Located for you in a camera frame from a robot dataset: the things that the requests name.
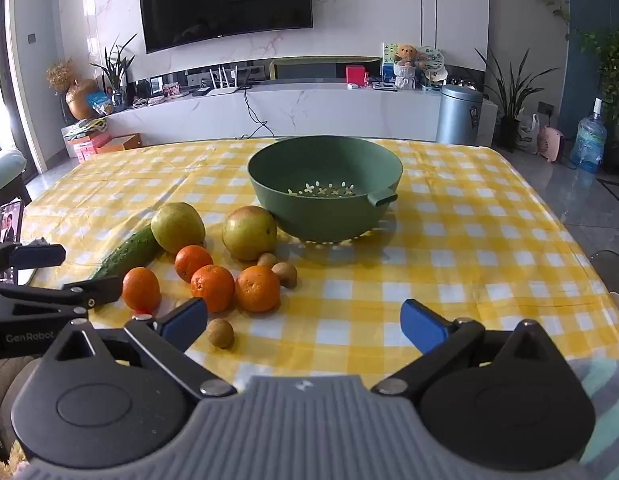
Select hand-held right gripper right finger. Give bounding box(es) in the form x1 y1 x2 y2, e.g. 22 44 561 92
372 299 570 399

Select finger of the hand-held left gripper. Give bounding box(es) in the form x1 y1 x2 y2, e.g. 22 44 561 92
0 276 123 319
0 239 67 279

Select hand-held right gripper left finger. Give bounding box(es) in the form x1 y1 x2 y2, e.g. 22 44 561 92
40 298 239 400

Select orange tangerine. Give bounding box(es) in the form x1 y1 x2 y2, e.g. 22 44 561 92
174 245 214 283
234 265 281 313
122 267 161 312
190 264 236 313

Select green cucumber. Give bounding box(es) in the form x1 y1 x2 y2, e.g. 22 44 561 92
91 223 161 281

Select yellow-green pear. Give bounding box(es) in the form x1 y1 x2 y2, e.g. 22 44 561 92
150 202 206 255

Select reddish yellow apple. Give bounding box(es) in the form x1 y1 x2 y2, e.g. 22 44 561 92
222 206 278 262

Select green colander bowl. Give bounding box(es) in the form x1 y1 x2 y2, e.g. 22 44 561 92
248 135 404 244

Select smartphone on stand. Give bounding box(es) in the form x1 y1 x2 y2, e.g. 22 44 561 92
0 199 25 244

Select yellow checked tablecloth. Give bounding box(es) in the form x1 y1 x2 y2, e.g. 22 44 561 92
20 137 619 396

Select light green chair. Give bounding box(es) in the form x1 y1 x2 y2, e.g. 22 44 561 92
0 149 33 207

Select pink boxes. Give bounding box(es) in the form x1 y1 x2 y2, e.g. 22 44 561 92
67 132 113 162

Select stack of papers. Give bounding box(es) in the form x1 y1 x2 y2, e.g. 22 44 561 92
64 117 108 141

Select gold vase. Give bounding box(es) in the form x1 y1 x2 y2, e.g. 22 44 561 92
66 79 99 120

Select blue snack bag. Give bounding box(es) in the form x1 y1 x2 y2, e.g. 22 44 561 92
86 91 114 115

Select dried yellow flowers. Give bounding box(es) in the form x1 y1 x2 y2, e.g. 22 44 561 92
46 58 75 93

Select green plant in glass vase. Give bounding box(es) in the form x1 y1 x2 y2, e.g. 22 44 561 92
90 34 138 111

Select teal striped cloth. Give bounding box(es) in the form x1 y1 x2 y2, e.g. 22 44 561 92
569 357 619 467

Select silver pedal trash can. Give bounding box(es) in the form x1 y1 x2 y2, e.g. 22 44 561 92
436 85 484 145

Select long-leaf potted plant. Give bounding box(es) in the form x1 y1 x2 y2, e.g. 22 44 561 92
474 47 533 153

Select white plastic bag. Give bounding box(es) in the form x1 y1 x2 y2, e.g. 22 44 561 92
517 112 540 154

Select pink desk fan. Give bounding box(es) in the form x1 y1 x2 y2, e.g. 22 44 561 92
537 126 565 162

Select white marble media console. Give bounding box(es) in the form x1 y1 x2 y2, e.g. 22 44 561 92
104 82 497 147

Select white router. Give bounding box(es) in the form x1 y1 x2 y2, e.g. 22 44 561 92
204 65 240 96

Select blue water jug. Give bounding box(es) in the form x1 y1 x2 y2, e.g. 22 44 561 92
569 98 608 174

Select white mug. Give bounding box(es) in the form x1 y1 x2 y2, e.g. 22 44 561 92
393 62 417 91

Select round printed hand fan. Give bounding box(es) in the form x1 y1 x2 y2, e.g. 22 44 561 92
418 46 447 84

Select green printed picture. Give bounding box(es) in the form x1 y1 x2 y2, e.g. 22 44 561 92
382 42 398 81

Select brown teddy bear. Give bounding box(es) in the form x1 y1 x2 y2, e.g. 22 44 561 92
394 44 419 69

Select leafy green plant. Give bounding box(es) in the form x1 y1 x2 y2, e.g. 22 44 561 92
582 27 619 127

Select black power cable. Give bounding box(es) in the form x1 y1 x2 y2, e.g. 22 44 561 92
241 87 275 139

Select black wall television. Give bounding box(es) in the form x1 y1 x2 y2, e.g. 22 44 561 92
138 0 313 54

